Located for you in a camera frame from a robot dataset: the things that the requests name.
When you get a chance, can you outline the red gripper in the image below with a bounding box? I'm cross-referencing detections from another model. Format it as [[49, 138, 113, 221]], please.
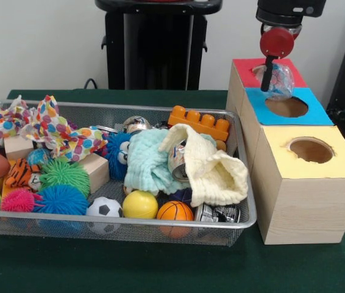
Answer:
[[259, 26, 296, 93]]

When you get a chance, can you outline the clear plastic packet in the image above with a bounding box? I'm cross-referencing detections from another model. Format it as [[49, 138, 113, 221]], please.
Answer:
[[263, 62, 296, 102]]

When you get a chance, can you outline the orange rubber toy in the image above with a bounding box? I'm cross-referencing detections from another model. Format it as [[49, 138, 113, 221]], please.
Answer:
[[168, 105, 232, 143]]

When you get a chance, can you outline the cream yellow cloth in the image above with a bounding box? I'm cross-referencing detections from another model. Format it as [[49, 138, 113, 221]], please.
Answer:
[[159, 123, 251, 208]]

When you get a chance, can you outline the mint green cloth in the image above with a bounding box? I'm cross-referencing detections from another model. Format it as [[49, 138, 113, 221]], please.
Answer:
[[124, 128, 189, 196]]

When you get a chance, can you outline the wooden box with three holes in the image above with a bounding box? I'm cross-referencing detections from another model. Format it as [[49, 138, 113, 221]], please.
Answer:
[[228, 57, 345, 245]]

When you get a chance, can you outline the clear mesh bin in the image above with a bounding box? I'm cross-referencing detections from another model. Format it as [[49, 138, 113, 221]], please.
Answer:
[[0, 99, 258, 247]]

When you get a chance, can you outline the silver can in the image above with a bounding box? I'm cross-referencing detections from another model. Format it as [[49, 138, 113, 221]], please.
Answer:
[[168, 139, 192, 183]]

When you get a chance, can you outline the small orange basketball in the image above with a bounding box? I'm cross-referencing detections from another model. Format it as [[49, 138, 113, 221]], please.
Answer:
[[157, 201, 194, 238]]

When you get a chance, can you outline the yellow ball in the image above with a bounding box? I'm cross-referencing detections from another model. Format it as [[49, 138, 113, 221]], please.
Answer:
[[123, 190, 160, 220]]

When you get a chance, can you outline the small soccer ball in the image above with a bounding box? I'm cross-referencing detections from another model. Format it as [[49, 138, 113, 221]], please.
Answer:
[[88, 196, 125, 236]]

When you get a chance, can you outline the polka dot cloth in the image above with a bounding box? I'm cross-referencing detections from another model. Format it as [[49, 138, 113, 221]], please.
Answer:
[[0, 95, 108, 162]]

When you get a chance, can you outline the green spiky ball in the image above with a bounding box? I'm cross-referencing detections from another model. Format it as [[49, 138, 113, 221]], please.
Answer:
[[40, 157, 91, 196]]

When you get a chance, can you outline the blue spiky ball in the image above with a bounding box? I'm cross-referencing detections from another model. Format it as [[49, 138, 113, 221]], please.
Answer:
[[34, 185, 90, 215]]

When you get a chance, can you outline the pink spiky ball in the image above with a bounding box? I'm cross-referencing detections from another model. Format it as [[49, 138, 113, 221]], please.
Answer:
[[1, 187, 42, 213]]

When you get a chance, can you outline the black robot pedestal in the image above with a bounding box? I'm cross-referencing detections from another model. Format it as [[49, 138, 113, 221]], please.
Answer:
[[94, 0, 223, 92]]

